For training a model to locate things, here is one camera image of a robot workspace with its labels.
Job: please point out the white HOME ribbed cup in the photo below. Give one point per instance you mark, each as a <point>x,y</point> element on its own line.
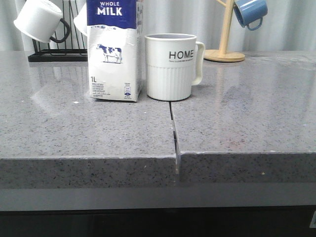
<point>173,65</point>

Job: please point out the white blue milk carton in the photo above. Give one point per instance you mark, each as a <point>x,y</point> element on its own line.
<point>114,33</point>

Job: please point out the wooden mug tree stand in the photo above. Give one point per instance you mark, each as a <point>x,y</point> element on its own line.
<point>222,54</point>

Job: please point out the blue enamel mug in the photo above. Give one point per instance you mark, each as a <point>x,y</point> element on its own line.
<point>249,11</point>

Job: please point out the dark cabinet drawer front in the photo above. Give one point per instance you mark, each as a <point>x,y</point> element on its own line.
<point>275,221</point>

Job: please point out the black wire mug rack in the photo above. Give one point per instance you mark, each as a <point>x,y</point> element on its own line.
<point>73,49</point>

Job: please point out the white mug black handle right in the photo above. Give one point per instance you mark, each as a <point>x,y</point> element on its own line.
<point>80,20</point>

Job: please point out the white mug black handle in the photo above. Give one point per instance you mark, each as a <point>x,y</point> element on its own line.
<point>39,20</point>
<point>80,20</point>

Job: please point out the white mug black handle left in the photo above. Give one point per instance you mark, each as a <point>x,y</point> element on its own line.
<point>39,20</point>

